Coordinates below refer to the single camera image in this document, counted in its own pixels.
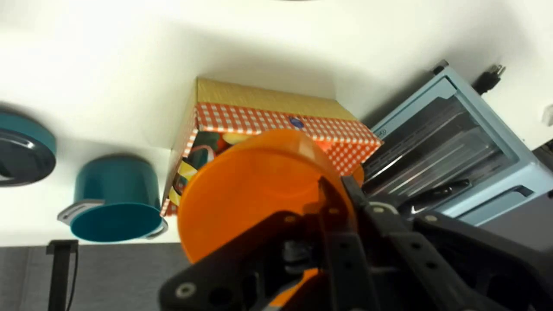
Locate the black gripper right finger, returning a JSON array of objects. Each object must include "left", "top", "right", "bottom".
[{"left": 343, "top": 175, "right": 553, "bottom": 311}]

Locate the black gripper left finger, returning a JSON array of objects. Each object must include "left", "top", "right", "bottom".
[{"left": 158, "top": 175, "right": 377, "bottom": 311}]

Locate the orange plastic cup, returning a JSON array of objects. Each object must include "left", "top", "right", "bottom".
[{"left": 177, "top": 126, "right": 367, "bottom": 310}]

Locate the blue toaster oven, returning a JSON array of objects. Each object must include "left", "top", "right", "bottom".
[{"left": 362, "top": 61, "right": 553, "bottom": 228}]

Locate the teal pot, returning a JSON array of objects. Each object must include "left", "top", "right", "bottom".
[{"left": 56, "top": 154, "right": 172, "bottom": 244}]

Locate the red checkered cardboard box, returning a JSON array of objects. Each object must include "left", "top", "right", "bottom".
[{"left": 161, "top": 76, "right": 384, "bottom": 218}]

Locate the teal frying pan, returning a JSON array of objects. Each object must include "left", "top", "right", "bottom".
[{"left": 0, "top": 109, "right": 59, "bottom": 189}]

